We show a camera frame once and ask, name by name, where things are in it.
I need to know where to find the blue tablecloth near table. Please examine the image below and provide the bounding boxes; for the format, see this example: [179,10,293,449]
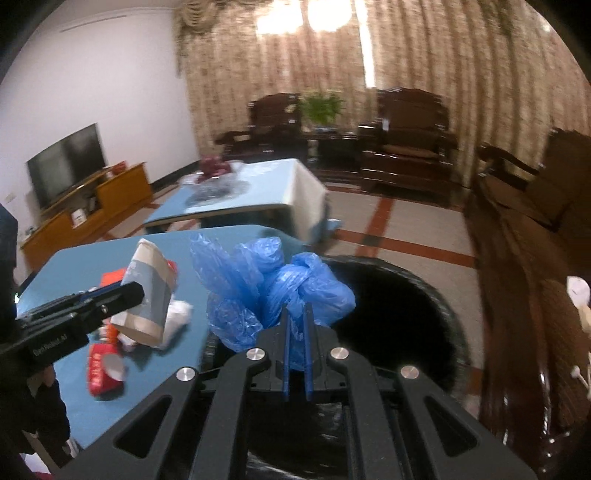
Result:
[15,224,320,449]

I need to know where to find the wooden tv cabinet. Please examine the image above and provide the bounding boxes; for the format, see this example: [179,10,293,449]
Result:
[21,163,153,271]

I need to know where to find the black trash bin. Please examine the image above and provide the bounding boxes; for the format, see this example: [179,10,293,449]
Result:
[190,257,477,479]

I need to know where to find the patterned beige curtains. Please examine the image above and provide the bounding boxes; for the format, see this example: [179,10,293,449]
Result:
[173,0,590,181]

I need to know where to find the glass fruit bowl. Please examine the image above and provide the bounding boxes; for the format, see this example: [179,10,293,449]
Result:
[180,160,249,205]

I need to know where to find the right dark wooden armchair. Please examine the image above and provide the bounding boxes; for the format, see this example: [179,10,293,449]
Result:
[358,87,459,203]

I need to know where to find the blue tablecloth table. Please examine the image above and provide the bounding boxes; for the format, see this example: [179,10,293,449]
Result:
[15,224,320,449]
[143,158,342,245]

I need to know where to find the dark red fruit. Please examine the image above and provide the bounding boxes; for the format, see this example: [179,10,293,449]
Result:
[199,156,232,181]

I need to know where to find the red festive paper packet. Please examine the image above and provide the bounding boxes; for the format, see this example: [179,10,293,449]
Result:
[87,267,180,398]

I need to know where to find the left dark wooden armchair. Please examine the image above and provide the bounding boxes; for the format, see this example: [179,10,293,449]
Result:
[215,93,308,163]

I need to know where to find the flat screen television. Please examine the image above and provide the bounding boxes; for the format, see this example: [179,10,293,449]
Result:
[26,124,106,209]

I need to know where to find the dark side table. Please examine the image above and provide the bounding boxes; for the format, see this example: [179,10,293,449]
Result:
[304,130,360,171]

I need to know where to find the dark wooden armchair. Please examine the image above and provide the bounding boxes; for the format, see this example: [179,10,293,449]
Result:
[358,87,459,203]
[215,93,308,163]

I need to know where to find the dark wooden sofa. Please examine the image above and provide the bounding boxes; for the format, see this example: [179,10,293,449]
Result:
[464,129,590,479]

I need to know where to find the grey white paper cup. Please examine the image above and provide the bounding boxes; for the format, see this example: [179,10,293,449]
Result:
[110,238,177,343]

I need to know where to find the blue tablecloth far table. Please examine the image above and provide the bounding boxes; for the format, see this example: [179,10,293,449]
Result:
[143,158,342,245]

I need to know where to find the crumpled white tissue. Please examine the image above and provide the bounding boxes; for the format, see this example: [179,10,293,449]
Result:
[116,298,192,351]

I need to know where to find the green potted plant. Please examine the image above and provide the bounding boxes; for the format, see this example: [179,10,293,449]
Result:
[300,90,344,127]

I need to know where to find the red ornament on cabinet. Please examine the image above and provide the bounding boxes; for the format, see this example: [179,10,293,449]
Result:
[111,161,127,176]

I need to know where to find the blue plastic bag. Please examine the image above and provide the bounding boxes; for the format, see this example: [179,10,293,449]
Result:
[190,234,356,371]

